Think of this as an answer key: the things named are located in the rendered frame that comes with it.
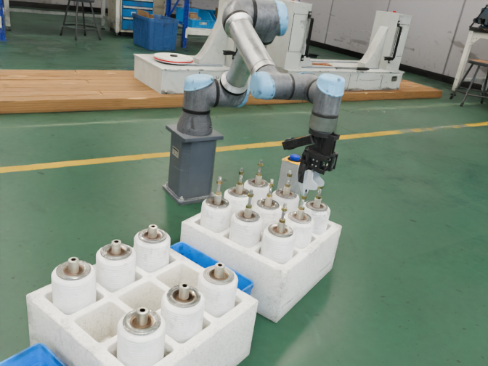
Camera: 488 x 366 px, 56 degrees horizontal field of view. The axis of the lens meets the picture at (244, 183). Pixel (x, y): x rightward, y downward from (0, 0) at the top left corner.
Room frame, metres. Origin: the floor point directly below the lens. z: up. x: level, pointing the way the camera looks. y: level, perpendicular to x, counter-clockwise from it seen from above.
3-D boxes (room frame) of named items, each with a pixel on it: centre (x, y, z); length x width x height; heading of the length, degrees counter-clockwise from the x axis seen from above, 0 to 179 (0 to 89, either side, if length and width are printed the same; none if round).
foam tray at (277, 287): (1.34, -0.09, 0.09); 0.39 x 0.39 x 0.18; 58
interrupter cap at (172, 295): (0.82, 0.10, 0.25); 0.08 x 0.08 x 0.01
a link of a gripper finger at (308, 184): (1.25, -0.19, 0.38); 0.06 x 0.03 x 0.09; 56
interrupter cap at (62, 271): (0.86, 0.36, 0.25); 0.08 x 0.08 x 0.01
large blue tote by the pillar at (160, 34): (5.92, 1.36, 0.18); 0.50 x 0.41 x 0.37; 40
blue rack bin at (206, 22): (6.59, 0.97, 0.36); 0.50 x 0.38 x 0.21; 37
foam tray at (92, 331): (0.89, 0.19, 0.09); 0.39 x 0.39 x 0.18; 55
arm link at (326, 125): (1.27, -0.20, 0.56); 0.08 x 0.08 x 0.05
